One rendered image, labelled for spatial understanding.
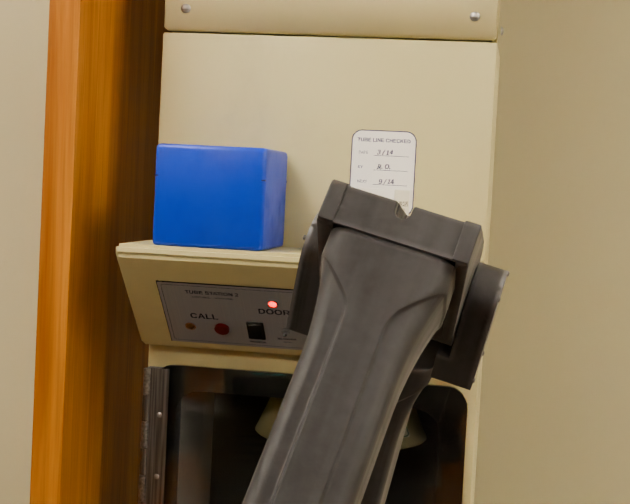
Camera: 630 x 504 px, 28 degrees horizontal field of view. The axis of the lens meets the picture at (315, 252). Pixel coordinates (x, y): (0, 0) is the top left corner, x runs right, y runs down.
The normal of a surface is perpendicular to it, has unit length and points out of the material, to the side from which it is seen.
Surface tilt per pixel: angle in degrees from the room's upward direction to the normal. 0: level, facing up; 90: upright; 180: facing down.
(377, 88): 90
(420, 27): 90
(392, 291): 62
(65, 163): 90
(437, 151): 90
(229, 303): 135
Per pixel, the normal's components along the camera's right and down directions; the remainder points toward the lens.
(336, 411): -0.02, -0.44
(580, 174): -0.17, 0.04
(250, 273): -0.15, 0.73
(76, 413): 0.98, 0.06
